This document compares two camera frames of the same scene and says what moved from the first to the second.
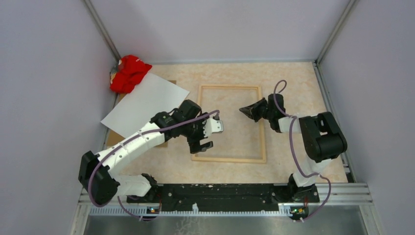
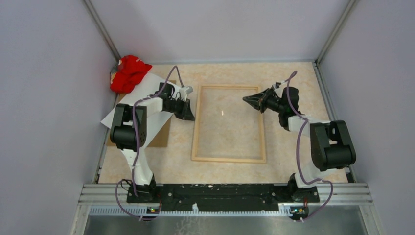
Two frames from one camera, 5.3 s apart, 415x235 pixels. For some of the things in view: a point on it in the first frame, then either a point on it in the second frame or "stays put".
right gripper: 251,110 to 259,101
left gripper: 195,145 to 186,112
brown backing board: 115,137 stays put
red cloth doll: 128,71 stays put
